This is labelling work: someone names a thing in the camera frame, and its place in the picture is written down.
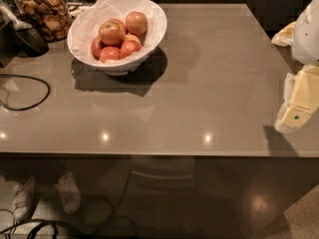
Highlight glass jar of chips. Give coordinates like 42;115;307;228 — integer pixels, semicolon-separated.
14;0;71;42

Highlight black cable on table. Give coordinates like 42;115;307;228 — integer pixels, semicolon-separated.
0;73;51;112

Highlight black cables on floor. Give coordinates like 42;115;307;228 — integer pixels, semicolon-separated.
0;179;138;239

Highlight left edge red apple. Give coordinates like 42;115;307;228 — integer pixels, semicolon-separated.
91;37;105;60

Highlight white paper bowl liner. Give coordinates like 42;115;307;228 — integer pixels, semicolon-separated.
69;0;166;64

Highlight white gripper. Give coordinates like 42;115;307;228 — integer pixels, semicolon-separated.
274;0;319;133

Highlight left white shoe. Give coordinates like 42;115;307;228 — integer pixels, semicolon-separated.
13;177;35;222

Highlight white shoe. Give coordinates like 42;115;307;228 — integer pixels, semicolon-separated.
55;172;81;215
13;177;35;222

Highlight right white shoe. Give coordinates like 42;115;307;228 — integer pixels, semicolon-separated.
55;172;81;215

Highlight white ceramic bowl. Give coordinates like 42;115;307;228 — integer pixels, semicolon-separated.
66;0;168;77

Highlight yellowish cloth at edge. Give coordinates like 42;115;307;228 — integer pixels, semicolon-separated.
271;22;295;47

